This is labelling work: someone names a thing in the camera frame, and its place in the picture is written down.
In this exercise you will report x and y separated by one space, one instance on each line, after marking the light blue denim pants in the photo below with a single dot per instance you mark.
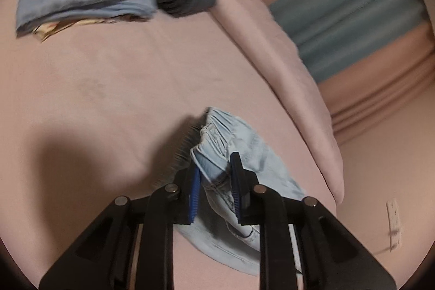
217 154

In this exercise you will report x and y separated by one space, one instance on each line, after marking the yellow patterned cloth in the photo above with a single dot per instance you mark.
56 27

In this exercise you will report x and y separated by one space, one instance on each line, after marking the pink and teal curtain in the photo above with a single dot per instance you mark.
346 14

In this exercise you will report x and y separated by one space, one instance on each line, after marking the pink bed sheet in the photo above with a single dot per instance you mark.
102 99

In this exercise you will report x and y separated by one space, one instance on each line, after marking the white wall outlet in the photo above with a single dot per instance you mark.
394 220

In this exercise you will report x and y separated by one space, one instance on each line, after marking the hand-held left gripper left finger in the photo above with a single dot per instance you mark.
194 189

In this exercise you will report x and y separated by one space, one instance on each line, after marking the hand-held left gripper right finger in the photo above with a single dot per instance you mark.
235 188

